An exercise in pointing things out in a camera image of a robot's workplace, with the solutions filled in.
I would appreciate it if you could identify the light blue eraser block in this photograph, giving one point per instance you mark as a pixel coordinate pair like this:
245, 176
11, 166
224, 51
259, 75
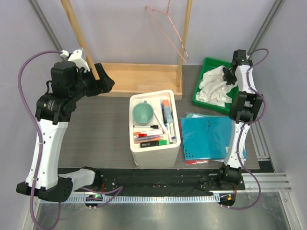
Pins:
169, 119

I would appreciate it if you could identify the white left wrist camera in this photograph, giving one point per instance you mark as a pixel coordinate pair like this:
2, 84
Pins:
78, 57

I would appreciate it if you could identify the white slotted cable duct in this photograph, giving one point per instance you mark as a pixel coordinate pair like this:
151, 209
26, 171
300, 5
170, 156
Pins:
90, 198

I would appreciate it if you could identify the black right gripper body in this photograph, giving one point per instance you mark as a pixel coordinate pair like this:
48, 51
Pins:
232, 77

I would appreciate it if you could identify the aluminium frame rail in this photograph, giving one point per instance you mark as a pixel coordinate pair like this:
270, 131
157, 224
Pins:
269, 182

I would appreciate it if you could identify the black tipped white marker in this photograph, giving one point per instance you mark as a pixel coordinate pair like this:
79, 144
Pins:
151, 127

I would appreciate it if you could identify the green tipped white marker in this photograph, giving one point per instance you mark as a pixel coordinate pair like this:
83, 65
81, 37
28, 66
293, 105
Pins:
171, 133

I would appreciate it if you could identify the red capped marker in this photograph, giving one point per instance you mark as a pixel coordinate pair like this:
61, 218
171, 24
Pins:
148, 133

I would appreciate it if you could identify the green capped black marker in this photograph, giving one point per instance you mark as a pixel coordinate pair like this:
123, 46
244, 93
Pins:
153, 143

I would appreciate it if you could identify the red plastic folder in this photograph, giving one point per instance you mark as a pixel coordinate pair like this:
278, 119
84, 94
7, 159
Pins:
203, 161

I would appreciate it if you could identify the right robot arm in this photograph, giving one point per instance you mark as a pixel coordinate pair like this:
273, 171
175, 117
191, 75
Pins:
223, 137

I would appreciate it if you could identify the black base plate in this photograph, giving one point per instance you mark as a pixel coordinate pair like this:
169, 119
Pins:
161, 182

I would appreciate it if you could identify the wooden clothes rack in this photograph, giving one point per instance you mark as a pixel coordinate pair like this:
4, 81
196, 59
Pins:
132, 79

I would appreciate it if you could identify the green plastic tray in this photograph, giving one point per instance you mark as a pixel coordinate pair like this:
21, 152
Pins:
210, 64

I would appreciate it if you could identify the blue notebook folder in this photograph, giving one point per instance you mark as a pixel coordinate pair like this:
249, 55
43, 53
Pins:
206, 137

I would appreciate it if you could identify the white t shirt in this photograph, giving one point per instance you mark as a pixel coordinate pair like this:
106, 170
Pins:
215, 85

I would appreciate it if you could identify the purple pen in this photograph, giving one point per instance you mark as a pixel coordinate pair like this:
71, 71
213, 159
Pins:
148, 137

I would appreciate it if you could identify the white drawer organizer box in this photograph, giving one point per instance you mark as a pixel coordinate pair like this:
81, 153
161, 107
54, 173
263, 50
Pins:
160, 156

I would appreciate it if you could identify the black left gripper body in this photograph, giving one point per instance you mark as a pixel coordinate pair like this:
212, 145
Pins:
88, 82

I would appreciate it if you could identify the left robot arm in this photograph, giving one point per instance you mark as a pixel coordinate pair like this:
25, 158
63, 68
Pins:
70, 81

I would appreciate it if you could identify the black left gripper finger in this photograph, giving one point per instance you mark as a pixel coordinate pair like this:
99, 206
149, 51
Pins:
107, 84
101, 72

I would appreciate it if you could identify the long white marker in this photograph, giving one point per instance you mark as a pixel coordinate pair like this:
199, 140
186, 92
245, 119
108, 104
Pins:
160, 122

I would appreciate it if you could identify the orange capped marker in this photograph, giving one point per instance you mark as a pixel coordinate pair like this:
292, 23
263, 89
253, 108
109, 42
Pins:
167, 107

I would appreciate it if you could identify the green ceramic cup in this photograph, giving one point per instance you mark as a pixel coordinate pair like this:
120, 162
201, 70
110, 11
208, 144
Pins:
143, 113

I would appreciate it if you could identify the pink wire hanger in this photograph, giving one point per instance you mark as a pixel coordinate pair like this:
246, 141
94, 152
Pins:
163, 20

